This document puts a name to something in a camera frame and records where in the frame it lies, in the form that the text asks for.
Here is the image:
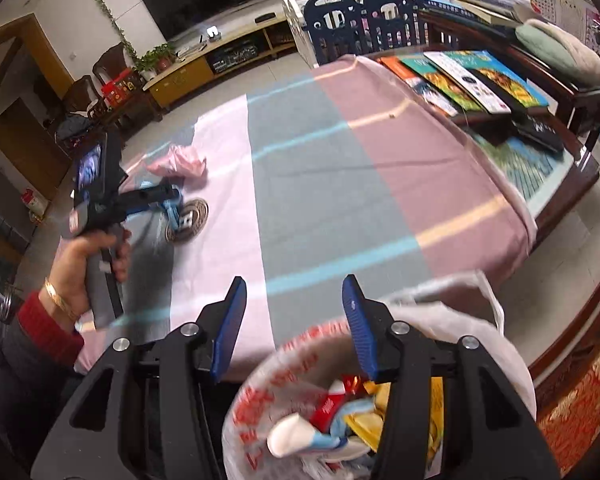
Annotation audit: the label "black stereo player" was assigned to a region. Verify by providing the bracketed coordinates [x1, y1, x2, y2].
[205, 43, 261, 74]

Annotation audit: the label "dark bag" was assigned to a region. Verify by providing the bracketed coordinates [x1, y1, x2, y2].
[54, 112, 94, 144]

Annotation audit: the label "red gift box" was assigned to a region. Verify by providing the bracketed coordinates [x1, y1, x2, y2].
[101, 68, 140, 107]

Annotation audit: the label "potted green plant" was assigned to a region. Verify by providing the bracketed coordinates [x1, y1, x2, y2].
[132, 42, 177, 79]

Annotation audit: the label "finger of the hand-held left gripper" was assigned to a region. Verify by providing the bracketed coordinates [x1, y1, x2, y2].
[114, 183, 182, 221]

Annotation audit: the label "white playpen fence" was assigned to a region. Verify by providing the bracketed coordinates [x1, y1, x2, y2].
[281, 0, 422, 69]

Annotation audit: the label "dark green patterned wrapper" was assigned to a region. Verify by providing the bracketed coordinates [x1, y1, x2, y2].
[164, 198, 210, 242]

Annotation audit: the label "wooden television cabinet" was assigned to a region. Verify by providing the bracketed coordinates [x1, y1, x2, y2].
[143, 12, 301, 109]

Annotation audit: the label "orange picture book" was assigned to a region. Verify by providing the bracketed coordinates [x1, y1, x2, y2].
[379, 54, 417, 87]

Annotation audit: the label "plaid tablecloth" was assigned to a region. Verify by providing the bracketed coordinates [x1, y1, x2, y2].
[74, 54, 539, 384]

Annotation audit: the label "green plush cushion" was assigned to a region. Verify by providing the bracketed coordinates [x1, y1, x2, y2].
[514, 18, 600, 87]

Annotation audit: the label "stack of books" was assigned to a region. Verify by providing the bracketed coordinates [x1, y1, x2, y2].
[421, 0, 544, 27]

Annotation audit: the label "pink plastic bag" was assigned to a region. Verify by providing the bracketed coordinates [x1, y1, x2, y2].
[146, 143, 209, 180]

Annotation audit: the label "white lined wastebasket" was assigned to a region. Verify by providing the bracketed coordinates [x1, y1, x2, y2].
[221, 269, 539, 480]

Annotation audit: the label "blue plastic wrapper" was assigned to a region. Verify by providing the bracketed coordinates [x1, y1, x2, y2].
[159, 198, 194, 234]

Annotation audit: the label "yellow snack bag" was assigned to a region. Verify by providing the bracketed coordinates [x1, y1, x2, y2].
[342, 377, 446, 454]

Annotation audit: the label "person's left hand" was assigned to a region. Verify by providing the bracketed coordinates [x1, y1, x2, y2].
[46, 229, 133, 319]

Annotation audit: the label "green picture book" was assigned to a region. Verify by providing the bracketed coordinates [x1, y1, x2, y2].
[399, 54, 482, 112]

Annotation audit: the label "wooden door frame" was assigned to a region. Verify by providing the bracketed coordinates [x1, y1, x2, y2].
[0, 13, 77, 202]

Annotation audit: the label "green ivy garland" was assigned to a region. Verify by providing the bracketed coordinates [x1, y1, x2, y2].
[79, 0, 137, 62]

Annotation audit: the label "gold bracelet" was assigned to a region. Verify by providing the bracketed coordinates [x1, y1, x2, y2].
[43, 277, 81, 322]

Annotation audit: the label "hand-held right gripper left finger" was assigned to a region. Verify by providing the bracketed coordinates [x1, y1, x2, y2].
[30, 276, 248, 480]

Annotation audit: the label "blue face mask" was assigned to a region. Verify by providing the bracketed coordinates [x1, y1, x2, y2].
[267, 411, 376, 461]

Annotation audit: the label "navy playpen fence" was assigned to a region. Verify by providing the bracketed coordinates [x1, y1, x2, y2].
[303, 0, 462, 67]

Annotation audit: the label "children's wall charts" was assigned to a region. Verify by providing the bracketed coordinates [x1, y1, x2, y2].
[499, 0, 600, 52]

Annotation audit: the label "person's left forearm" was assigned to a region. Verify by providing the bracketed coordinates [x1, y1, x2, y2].
[0, 291, 87, 392]

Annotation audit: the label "dark wooden side table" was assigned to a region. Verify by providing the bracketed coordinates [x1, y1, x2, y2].
[416, 6, 600, 137]

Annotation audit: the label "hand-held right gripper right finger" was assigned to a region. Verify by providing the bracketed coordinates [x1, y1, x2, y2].
[342, 274, 561, 480]

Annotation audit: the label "red and white carton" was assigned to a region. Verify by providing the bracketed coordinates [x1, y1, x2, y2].
[309, 392, 351, 434]

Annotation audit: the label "white remote control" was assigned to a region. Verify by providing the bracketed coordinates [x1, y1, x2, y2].
[423, 50, 512, 114]

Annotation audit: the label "carved wooden armchair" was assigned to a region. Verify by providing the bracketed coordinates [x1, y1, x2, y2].
[54, 74, 112, 157]
[92, 42, 154, 134]

